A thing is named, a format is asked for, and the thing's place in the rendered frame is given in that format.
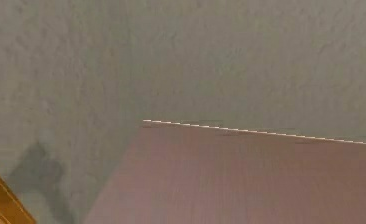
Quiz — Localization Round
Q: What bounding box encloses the orange wooden furniture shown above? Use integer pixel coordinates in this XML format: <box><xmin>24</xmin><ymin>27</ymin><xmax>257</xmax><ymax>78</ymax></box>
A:
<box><xmin>0</xmin><ymin>166</ymin><xmax>38</xmax><ymax>224</ymax></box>

